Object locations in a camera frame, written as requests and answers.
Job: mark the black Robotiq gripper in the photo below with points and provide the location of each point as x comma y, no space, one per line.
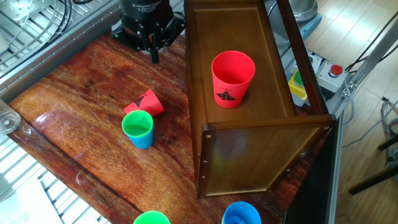
143,15

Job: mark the plain red plastic cup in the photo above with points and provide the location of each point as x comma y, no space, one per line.
149,104

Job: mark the green cup with black logo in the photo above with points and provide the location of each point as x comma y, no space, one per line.
136,126

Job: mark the red cup with black logo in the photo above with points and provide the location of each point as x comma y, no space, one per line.
231,77

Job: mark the blue plastic cup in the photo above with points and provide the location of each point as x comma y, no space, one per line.
143,141

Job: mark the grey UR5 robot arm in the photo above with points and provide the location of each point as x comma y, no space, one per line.
303,12

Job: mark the brown wooden two-tier shelf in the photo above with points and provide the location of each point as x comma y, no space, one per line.
248,149

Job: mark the tall green cup stack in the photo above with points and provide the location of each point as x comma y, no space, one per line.
151,217

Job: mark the blue red green cup stack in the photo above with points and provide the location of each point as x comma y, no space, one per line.
241,214

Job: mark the glossy red-brown wooden board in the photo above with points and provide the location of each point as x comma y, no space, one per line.
109,171

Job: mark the yellow box green button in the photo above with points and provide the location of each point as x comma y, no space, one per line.
297,85

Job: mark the white box green button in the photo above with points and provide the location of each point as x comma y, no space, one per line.
314,62

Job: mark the grey box red button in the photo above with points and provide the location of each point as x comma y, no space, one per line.
332,77

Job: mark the white paper sheet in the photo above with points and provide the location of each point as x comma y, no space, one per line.
25,205

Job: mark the black chair base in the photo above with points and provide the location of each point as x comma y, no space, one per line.
373,179

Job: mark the grey aluminium table rail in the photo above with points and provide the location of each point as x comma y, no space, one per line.
77,37

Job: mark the silver metal mount plate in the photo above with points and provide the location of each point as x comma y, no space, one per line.
18,7

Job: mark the aluminium frame post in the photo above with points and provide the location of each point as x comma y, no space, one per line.
373,56

